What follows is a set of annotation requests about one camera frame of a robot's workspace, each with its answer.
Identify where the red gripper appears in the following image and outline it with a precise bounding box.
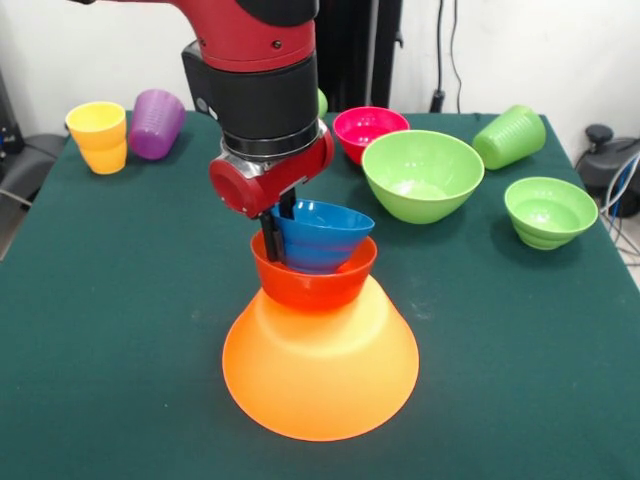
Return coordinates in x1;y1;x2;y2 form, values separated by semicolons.
208;130;336;264

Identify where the blue ribbed bowl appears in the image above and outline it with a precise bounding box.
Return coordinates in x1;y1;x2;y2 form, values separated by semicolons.
269;199;376;275

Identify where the red bowl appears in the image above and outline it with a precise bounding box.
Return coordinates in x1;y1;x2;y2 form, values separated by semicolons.
250;230;379;312

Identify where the large orange bowl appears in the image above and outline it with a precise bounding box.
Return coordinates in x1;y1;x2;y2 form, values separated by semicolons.
222;274;420;443

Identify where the yellow ribbed cup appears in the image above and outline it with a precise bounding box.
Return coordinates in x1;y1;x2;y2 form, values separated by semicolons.
66;101;128;175

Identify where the pink bowl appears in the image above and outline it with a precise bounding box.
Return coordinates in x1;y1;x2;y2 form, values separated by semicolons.
332;106;411;166

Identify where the large green bowl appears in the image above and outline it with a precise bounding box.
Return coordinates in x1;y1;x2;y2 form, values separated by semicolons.
361;129;486;225

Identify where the purple cup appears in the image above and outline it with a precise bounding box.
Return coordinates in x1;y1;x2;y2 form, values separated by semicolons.
128;88;187;161

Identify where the green smooth cup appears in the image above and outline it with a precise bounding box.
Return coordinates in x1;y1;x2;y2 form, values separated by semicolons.
471;103;547;171

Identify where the black chair base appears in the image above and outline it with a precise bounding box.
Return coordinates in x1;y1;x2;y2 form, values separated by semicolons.
0;64;81;201
574;123;640;219

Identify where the dark green tablecloth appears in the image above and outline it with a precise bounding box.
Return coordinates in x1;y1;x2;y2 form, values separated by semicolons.
0;109;640;480

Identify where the small green ribbed bowl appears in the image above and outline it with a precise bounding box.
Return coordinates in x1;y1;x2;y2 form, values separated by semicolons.
503;176;599;251

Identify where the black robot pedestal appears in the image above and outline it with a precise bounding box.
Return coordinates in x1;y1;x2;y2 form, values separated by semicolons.
314;0;404;114

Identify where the black wall cable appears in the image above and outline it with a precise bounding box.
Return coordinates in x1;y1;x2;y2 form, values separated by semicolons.
429;0;464;115

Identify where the tangle of floor cables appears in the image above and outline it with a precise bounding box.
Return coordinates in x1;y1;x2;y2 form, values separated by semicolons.
597;149;640;261

